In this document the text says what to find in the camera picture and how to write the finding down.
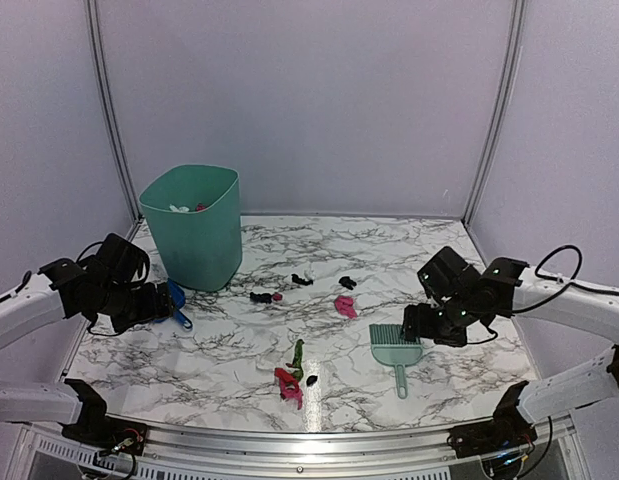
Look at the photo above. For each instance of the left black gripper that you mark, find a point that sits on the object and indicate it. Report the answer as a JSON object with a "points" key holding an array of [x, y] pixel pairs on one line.
{"points": [[150, 311]]}

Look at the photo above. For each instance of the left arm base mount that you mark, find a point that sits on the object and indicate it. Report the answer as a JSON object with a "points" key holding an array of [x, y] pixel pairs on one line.
{"points": [[96, 428]]}

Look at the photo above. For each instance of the aluminium front frame rail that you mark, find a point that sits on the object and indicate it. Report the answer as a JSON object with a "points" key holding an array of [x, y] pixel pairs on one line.
{"points": [[178, 452]]}

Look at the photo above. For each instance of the paper scraps inside bin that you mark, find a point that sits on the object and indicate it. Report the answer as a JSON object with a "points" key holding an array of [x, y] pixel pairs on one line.
{"points": [[185, 209]]}

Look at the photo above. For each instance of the pink paper scrap centre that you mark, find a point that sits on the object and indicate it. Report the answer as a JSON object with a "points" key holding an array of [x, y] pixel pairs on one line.
{"points": [[345, 306]]}

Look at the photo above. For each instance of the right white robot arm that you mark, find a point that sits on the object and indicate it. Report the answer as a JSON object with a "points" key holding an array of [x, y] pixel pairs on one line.
{"points": [[458, 295]]}

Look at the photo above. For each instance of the teal plastic waste bin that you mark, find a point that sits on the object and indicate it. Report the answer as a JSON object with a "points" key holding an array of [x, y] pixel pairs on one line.
{"points": [[199, 250]]}

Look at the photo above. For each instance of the blue plastic dustpan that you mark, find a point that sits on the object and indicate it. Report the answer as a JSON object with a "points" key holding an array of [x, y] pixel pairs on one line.
{"points": [[179, 301]]}

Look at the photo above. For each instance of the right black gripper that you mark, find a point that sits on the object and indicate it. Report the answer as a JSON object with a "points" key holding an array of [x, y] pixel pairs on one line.
{"points": [[416, 324]]}

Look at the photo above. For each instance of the black and pink paper scrap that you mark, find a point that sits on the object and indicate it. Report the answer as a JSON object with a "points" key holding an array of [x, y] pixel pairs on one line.
{"points": [[265, 298]]}

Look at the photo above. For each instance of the green paper scrap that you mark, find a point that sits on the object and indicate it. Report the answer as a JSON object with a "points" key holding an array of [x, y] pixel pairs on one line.
{"points": [[295, 366]]}

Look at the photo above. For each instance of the left aluminium corner post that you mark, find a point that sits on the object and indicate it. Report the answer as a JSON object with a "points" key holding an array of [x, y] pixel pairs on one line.
{"points": [[111, 123]]}

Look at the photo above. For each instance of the black paper scrap right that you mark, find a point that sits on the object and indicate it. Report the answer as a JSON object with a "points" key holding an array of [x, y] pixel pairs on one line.
{"points": [[347, 282]]}

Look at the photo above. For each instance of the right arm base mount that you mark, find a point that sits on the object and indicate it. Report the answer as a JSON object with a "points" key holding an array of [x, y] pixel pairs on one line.
{"points": [[505, 429]]}

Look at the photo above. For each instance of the black and white paper scrap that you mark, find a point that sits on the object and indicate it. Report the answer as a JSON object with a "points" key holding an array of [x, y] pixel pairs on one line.
{"points": [[307, 278]]}

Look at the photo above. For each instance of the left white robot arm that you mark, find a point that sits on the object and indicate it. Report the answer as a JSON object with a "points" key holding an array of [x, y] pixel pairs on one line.
{"points": [[110, 278]]}

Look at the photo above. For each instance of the teal hand brush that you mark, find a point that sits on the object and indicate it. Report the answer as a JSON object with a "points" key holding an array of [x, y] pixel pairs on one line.
{"points": [[390, 349]]}

